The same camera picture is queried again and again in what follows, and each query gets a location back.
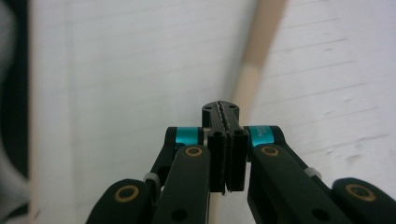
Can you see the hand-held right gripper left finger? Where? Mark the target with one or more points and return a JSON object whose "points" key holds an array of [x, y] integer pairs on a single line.
{"points": [[216, 155]]}

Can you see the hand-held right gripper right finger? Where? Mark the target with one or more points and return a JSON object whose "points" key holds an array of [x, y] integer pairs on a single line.
{"points": [[238, 155]]}

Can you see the beige slotted spoon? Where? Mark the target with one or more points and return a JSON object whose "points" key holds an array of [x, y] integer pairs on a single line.
{"points": [[264, 31]]}

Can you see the white grid mat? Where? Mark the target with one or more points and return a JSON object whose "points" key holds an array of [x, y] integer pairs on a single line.
{"points": [[140, 62]]}

